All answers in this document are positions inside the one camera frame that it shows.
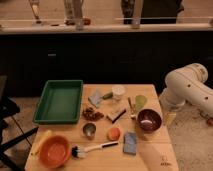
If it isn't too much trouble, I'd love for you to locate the green plastic tray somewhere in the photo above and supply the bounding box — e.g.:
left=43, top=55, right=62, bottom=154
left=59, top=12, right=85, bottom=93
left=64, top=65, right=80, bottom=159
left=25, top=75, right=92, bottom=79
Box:
left=33, top=80, right=83, bottom=124

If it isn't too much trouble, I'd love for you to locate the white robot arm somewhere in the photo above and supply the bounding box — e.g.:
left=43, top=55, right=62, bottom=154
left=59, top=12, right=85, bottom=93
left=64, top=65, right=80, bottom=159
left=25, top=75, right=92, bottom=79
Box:
left=159, top=63, right=213, bottom=118

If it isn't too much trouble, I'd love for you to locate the brown grape cluster toy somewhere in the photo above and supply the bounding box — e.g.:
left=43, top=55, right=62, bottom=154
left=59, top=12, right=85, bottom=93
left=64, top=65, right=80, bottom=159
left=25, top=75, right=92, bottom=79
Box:
left=82, top=107, right=104, bottom=121

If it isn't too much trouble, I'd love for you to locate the orange round fruit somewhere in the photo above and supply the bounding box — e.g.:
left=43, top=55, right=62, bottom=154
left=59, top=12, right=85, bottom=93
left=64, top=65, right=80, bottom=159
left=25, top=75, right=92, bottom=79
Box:
left=107, top=127, right=120, bottom=141

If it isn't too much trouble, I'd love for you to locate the orange plastic bowl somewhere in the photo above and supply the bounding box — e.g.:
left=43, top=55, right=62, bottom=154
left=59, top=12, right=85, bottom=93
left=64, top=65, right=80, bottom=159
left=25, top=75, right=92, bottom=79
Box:
left=39, top=135, right=70, bottom=169

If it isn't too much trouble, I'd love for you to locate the grey blue cloth piece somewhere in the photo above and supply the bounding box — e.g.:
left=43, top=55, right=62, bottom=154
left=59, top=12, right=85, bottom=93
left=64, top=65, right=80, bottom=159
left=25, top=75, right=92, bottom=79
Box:
left=88, top=90, right=103, bottom=108

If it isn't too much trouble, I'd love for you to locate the wooden handled utensil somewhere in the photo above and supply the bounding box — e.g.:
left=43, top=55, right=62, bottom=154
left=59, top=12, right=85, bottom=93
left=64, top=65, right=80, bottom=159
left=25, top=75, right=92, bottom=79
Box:
left=128, top=97, right=136, bottom=119

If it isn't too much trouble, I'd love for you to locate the blue sponge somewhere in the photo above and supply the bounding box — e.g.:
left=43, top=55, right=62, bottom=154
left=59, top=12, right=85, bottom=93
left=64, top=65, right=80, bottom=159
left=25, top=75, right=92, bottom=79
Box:
left=123, top=132, right=137, bottom=155

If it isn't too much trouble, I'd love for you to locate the dark purple bowl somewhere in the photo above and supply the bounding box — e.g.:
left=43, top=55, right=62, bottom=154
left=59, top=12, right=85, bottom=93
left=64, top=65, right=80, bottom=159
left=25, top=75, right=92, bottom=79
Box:
left=137, top=109, right=162, bottom=134

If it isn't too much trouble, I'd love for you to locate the black chair frame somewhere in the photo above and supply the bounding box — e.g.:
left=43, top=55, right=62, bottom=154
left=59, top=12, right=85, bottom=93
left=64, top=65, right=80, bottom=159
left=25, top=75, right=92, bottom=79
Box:
left=0, top=75, right=39, bottom=171

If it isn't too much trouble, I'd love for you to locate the yellow banana toy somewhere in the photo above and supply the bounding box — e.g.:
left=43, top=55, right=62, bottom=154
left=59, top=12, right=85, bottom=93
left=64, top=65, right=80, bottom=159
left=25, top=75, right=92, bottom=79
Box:
left=31, top=130, right=53, bottom=155

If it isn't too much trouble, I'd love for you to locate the yellow small block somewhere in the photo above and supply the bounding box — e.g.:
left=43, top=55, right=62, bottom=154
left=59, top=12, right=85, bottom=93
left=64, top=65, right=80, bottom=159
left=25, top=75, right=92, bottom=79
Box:
left=166, top=113, right=176, bottom=125

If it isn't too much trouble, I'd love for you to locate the green pepper toy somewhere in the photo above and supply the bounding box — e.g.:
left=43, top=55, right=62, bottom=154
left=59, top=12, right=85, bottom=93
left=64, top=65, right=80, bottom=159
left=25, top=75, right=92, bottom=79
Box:
left=102, top=92, right=113, bottom=100

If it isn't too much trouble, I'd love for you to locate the white handled dish brush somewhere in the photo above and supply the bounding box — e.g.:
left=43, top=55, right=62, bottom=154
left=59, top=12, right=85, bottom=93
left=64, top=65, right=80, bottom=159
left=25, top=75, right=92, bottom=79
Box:
left=71, top=141, right=119, bottom=158

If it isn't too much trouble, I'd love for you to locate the white plastic cup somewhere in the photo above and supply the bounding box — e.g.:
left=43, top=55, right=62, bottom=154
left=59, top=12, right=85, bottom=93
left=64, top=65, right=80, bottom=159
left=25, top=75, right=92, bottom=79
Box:
left=112, top=85, right=125, bottom=100

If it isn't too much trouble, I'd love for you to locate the small metal cup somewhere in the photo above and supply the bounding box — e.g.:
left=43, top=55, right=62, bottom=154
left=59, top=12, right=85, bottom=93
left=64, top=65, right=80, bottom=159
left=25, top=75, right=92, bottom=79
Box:
left=83, top=123, right=96, bottom=139

